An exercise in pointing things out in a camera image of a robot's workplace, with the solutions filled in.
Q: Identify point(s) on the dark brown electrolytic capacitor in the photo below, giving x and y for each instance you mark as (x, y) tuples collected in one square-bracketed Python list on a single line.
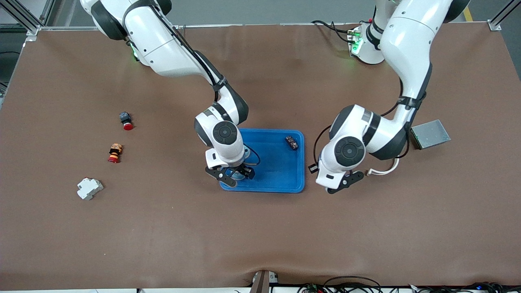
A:
[(292, 143)]

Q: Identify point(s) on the aluminium frame profile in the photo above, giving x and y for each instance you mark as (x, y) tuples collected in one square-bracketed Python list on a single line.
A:
[(494, 25), (24, 18)]

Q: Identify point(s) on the blue call bell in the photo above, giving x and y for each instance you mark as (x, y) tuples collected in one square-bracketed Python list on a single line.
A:
[(238, 176)]

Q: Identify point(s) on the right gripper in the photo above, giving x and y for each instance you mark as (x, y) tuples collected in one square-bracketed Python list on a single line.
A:
[(246, 170)]

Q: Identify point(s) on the white circuit breaker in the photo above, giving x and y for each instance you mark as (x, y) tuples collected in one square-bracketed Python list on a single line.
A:
[(89, 189)]

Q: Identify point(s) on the metal camera pole bracket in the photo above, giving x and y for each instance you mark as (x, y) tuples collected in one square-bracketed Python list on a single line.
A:
[(262, 283)]

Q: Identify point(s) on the silver metal box module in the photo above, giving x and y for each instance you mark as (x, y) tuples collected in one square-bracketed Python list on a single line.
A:
[(429, 135)]

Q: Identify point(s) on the red yellow black push button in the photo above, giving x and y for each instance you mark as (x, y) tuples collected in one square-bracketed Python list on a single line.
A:
[(115, 154)]

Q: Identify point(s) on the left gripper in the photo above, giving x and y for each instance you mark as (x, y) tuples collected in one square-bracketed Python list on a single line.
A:
[(311, 171)]

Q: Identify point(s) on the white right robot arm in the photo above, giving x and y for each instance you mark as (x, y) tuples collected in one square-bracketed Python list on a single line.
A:
[(163, 49)]

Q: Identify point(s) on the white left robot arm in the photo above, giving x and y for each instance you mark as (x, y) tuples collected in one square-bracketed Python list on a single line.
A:
[(407, 49)]

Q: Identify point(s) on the blue plastic tray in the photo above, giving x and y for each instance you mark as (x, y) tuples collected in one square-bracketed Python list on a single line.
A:
[(276, 171)]

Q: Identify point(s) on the red mushroom button black base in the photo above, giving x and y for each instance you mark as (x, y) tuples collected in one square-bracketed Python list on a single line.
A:
[(127, 124)]

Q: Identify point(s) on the white curved pipe clamp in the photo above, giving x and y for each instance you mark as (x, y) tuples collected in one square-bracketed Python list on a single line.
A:
[(382, 172)]

